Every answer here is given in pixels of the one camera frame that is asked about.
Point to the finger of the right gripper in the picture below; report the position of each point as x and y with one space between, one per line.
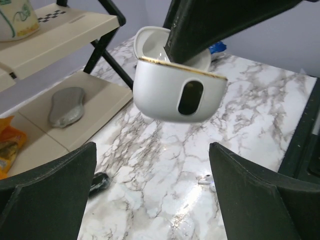
195 25

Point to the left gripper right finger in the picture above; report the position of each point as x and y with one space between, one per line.
257 203

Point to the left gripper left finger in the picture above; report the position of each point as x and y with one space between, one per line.
48 202

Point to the black earbud charging case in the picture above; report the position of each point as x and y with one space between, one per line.
100 182

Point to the white earbud charging case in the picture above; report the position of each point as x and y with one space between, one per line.
171 92

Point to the blue Doritos bag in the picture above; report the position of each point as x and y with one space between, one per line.
218 47

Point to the white earbud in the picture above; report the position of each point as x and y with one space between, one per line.
205 179

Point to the orange snack bag on shelf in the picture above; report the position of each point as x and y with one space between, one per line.
11 141

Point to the grey silver pouch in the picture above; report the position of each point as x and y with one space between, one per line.
66 107

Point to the beige three-tier shelf rack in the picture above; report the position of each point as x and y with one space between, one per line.
108 88

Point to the toilet paper roll pack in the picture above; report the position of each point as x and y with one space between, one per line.
18 20

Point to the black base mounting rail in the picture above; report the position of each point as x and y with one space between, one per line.
302 158

